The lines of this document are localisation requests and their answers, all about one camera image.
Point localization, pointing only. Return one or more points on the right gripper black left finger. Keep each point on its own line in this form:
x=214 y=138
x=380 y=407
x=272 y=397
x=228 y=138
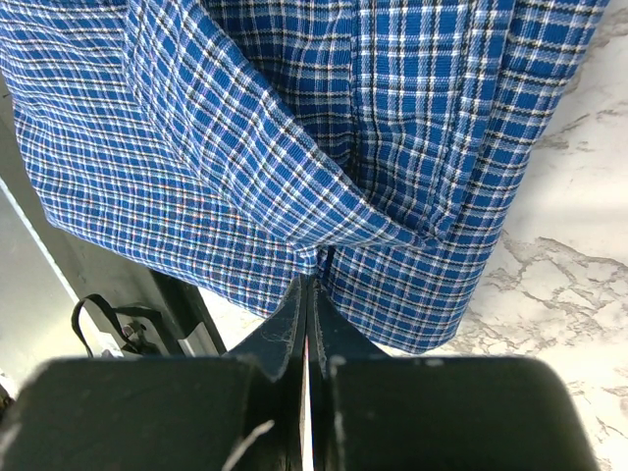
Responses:
x=237 y=411

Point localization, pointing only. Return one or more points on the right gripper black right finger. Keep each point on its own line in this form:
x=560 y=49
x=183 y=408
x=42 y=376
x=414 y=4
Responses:
x=373 y=411

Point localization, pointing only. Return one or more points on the blue checkered long sleeve shirt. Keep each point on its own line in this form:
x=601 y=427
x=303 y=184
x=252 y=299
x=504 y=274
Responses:
x=235 y=145

